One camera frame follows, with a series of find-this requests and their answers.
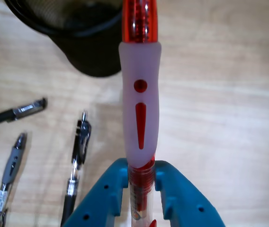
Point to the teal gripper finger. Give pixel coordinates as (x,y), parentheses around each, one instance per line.
(186,203)
(99,201)

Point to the black pen with chrome tip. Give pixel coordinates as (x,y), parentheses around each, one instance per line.
(80,146)

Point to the red pen with white grip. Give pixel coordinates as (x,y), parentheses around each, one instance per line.
(139,118)

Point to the clear pen with grey grip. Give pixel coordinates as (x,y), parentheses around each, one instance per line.
(12,163)

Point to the clear capped pen black grip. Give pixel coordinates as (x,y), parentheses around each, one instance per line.
(20,110)

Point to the black mesh pen holder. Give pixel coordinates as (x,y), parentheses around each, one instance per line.
(89,54)

